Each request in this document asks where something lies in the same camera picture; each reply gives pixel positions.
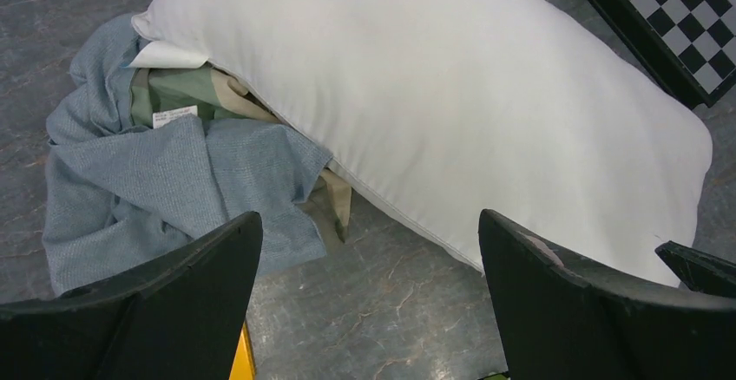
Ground yellow triangle piece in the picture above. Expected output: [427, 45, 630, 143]
[229, 323, 256, 380]

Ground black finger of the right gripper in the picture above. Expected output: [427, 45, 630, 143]
[655, 241, 736, 298]

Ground white pillow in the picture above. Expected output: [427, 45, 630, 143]
[132, 0, 713, 286]

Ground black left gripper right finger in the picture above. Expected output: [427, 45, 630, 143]
[478, 209, 735, 379]

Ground black white checkerboard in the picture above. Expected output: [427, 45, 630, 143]
[588, 0, 735, 108]

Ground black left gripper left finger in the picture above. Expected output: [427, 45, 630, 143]
[1, 212, 263, 379]

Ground blue grey pillowcase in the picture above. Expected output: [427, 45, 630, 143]
[42, 14, 352, 295]

